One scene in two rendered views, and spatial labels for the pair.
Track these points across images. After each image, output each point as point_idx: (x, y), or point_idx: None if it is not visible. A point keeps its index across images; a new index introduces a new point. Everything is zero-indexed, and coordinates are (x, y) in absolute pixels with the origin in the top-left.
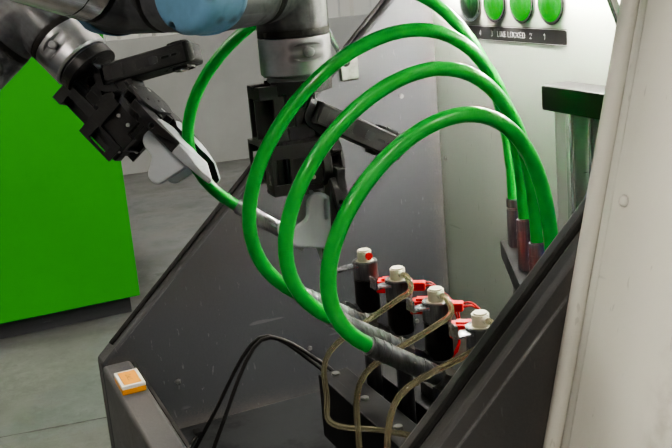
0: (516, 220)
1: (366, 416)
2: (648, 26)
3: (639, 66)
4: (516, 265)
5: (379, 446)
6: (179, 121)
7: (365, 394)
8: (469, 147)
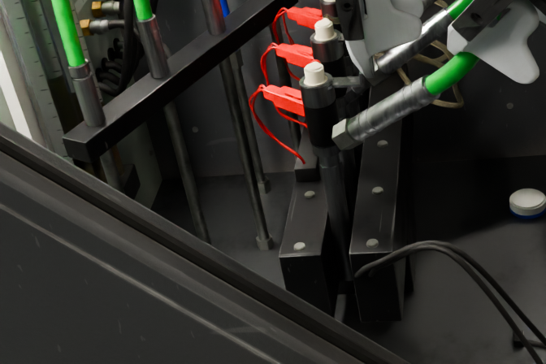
0: (153, 19)
1: (397, 166)
2: None
3: None
4: (156, 84)
5: (402, 166)
6: None
7: (371, 197)
8: None
